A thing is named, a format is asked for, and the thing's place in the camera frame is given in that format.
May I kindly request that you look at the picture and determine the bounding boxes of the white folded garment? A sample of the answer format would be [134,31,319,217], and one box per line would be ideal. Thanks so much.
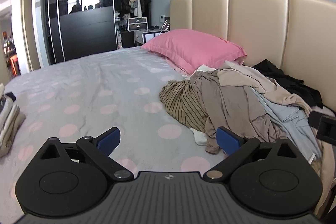
[0,98,20,140]

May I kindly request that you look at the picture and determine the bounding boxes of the cream cloth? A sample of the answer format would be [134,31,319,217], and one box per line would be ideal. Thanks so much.
[311,130,336,216]

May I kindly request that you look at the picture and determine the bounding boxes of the black garment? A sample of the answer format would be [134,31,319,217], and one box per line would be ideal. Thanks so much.
[251,59,324,109]

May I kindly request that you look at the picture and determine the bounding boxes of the white nightstand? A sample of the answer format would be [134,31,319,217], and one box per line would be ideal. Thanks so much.
[134,28,171,47]

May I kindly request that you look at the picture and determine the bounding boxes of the white door frame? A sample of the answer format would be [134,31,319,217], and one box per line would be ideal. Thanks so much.
[0,0,44,77]

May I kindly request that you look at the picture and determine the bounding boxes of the pale pink pillow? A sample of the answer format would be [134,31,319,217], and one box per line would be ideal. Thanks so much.
[165,57,192,78]

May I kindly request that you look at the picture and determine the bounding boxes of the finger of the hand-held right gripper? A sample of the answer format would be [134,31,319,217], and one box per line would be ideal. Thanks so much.
[308,111,336,146]

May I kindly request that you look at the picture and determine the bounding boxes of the orange stool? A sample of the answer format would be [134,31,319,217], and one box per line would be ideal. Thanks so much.
[9,55,21,76]

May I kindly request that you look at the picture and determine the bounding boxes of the light blue garment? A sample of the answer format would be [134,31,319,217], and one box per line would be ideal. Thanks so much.
[252,88,322,161]

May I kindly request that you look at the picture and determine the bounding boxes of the taupe garment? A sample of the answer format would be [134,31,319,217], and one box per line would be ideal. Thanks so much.
[190,69,282,155]

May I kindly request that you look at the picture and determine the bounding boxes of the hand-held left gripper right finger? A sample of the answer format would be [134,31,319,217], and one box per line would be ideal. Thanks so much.
[203,126,298,182]

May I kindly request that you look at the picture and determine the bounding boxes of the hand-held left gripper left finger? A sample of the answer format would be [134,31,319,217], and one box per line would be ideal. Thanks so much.
[39,127,134,181]

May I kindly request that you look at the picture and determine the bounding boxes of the stack of folded clothes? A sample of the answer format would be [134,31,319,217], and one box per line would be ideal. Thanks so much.
[0,109,27,159]

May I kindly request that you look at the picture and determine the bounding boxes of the beige padded headboard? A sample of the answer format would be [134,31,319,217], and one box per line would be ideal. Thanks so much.
[169,0,336,114]

